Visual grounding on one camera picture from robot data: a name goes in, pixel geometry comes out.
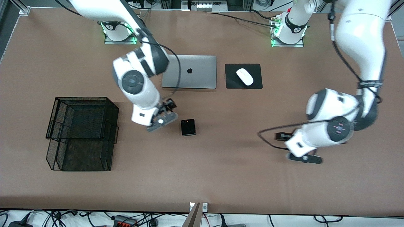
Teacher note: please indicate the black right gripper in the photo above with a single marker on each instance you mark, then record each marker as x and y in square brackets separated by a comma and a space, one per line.
[166, 106]

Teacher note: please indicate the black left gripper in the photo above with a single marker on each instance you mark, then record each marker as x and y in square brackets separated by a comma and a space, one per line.
[283, 136]

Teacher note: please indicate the small black flip phone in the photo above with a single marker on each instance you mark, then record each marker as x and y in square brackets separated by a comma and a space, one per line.
[188, 127]

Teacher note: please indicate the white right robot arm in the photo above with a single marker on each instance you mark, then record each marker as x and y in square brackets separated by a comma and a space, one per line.
[139, 91]

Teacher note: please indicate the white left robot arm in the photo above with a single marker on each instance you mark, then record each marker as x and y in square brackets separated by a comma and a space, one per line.
[359, 37]

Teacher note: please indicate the silver closed laptop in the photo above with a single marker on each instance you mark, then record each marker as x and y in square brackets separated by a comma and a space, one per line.
[202, 75]

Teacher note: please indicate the black mouse pad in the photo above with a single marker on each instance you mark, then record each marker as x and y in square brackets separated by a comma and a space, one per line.
[232, 82]

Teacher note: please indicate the white computer mouse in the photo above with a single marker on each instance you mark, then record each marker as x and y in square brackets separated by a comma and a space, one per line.
[245, 76]

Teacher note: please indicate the black mesh two-tier tray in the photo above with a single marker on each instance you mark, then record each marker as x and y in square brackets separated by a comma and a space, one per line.
[85, 154]

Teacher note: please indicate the black plug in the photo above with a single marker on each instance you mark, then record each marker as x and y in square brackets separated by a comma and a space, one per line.
[223, 220]

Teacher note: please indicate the white power strip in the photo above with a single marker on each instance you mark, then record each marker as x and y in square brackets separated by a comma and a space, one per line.
[203, 6]

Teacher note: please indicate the brown wooden beam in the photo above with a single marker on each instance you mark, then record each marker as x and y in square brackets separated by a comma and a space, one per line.
[193, 219]

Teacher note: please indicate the black power strip orange switches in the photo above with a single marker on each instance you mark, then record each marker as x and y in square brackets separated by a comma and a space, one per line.
[124, 222]

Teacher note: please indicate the black power adapter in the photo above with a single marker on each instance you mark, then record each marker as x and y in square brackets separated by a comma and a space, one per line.
[19, 224]

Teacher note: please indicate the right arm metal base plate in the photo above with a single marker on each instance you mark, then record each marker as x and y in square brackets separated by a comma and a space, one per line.
[120, 42]

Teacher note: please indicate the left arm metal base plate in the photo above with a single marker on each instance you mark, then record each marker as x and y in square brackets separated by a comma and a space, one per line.
[298, 44]

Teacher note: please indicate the small white metal bracket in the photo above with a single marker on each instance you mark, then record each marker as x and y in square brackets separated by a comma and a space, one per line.
[192, 206]
[205, 207]

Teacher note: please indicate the aluminium frame profile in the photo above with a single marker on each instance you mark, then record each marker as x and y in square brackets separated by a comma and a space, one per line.
[389, 17]
[23, 10]

